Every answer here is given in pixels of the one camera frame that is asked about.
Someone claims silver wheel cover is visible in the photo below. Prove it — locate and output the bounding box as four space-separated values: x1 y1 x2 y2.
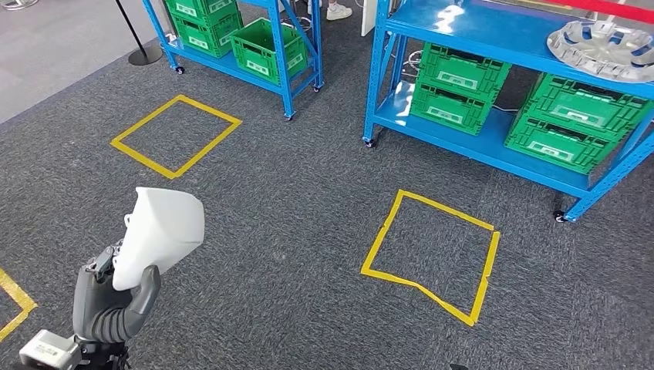
546 19 654 84

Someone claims white cabinet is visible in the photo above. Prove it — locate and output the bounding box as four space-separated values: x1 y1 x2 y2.
359 0 393 38

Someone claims open green plastic crate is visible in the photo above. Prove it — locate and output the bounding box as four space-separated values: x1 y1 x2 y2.
230 18 309 87

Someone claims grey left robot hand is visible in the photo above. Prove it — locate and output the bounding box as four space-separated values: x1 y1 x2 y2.
72 240 163 344

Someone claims person's white shoe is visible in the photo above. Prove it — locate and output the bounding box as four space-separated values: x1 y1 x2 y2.
325 2 354 22

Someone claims white plastic car part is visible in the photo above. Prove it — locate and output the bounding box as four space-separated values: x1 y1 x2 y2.
111 187 207 292

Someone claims thin black stanchion with base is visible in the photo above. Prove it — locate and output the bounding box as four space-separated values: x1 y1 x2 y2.
113 0 164 66

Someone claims yellow floor tape square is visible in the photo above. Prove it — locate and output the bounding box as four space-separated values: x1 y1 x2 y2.
359 190 502 328
110 94 243 180

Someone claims red barrier belt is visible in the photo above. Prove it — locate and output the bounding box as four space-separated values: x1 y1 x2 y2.
541 0 654 24

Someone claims blue metal shelf rack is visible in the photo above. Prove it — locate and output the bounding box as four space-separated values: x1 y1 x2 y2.
142 0 326 122
361 0 654 224

